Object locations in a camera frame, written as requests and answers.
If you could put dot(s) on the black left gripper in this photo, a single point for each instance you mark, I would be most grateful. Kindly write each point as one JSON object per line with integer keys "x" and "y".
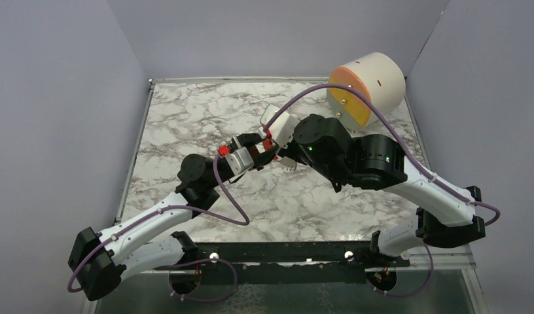
{"x": 263, "y": 158}

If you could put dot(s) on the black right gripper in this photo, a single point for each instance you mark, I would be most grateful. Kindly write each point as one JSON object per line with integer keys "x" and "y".
{"x": 288, "y": 151}

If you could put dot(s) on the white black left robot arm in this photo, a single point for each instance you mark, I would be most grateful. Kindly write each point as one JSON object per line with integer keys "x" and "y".
{"x": 101, "y": 260}

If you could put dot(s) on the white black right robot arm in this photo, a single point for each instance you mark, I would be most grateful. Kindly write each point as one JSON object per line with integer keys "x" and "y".
{"x": 445, "y": 217}

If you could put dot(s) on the round cream drawer cabinet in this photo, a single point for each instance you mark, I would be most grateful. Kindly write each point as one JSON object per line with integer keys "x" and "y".
{"x": 375, "y": 76}

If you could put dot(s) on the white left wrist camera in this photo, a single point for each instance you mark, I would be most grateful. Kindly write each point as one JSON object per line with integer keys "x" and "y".
{"x": 239, "y": 160}

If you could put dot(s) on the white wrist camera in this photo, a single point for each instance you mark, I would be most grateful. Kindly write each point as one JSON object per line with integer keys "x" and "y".
{"x": 282, "y": 129}
{"x": 239, "y": 160}

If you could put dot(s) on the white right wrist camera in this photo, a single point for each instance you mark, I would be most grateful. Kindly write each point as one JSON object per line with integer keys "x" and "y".
{"x": 282, "y": 129}

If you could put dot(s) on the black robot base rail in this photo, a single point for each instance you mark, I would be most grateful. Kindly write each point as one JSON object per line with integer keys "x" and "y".
{"x": 272, "y": 263}

